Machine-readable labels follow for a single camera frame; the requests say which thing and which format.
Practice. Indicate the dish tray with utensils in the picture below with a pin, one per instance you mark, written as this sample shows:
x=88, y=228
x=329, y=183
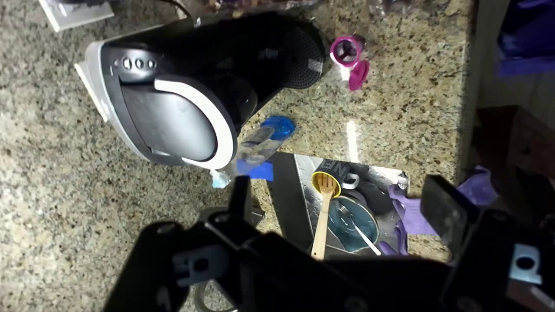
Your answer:
x=362, y=218

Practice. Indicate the pink reusable coffee pod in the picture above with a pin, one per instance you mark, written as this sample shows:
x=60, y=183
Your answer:
x=348, y=55

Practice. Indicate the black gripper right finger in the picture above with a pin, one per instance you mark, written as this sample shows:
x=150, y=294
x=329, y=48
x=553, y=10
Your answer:
x=494, y=251

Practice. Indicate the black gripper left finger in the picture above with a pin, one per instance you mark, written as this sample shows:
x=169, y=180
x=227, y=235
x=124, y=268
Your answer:
x=256, y=272

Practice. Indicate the wooden spoon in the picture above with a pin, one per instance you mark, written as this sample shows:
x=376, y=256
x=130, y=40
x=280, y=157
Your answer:
x=326, y=185

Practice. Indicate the blue lid clear container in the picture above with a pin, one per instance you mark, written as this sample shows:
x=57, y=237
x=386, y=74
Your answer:
x=254, y=149

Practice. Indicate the black coffee maker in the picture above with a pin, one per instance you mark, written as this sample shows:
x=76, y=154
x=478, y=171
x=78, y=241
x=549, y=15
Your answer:
x=178, y=93

